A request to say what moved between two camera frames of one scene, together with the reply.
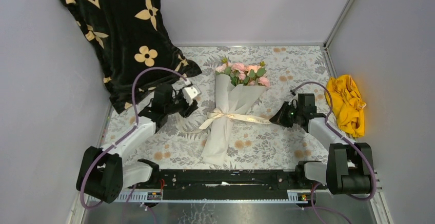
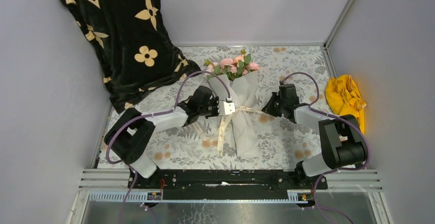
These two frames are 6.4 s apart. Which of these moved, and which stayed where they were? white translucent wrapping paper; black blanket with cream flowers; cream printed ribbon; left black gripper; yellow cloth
Moved: cream printed ribbon; white translucent wrapping paper; left black gripper
Stayed: yellow cloth; black blanket with cream flowers
